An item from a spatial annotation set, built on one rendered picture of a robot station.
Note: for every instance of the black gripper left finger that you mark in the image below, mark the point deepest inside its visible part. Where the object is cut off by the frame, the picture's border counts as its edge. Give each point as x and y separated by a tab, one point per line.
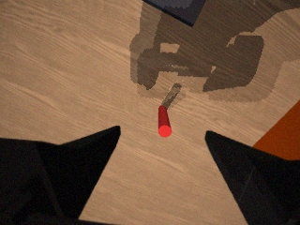
69	171

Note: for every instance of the red peg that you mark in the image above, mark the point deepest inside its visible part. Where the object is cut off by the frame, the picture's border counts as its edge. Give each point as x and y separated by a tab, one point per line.
164	126

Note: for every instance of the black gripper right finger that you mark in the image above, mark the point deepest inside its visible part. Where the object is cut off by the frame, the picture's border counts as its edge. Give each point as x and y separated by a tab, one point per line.
265	187

